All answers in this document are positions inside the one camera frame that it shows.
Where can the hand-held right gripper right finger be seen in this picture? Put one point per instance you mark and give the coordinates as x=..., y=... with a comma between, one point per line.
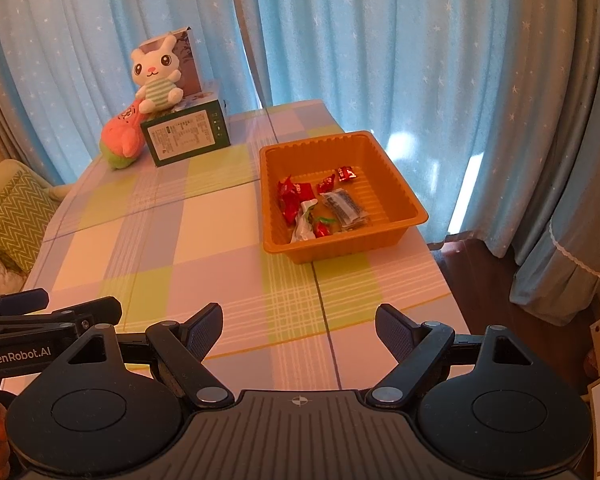
x=392, y=332

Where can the white rabbit plush toy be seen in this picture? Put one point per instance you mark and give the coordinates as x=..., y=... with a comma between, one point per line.
x=157, y=90

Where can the cream sofa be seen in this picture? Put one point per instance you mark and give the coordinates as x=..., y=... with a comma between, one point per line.
x=40, y=170

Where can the green cardboard box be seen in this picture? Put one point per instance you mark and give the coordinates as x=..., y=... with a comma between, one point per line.
x=185, y=135

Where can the pink green star plush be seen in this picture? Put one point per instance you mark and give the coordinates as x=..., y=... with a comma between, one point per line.
x=122, y=140

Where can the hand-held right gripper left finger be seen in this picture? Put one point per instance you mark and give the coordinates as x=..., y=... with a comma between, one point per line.
x=205, y=332

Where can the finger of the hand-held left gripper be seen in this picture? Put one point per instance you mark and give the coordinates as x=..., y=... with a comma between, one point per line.
x=100, y=312
x=25, y=301

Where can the white printed box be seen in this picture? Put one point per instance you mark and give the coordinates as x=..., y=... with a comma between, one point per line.
x=212, y=97

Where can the black snack packet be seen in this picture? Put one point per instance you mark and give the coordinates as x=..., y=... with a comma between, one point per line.
x=345, y=207

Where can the blue star curtain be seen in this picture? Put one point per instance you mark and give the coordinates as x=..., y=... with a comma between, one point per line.
x=80, y=20
x=405, y=60

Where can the long red snack packet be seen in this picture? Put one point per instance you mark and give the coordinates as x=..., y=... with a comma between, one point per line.
x=295, y=197

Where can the tall grey printed box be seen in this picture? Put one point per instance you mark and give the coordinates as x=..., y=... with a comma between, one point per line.
x=190, y=60

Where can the green candy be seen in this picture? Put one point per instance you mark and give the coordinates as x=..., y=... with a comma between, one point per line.
x=325, y=220

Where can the white green snack pouch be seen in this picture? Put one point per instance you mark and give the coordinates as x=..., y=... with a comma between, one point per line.
x=304, y=222

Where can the orange plastic tray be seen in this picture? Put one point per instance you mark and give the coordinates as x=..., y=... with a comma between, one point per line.
x=380, y=170

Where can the small red candy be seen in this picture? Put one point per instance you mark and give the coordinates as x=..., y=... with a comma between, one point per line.
x=345, y=175

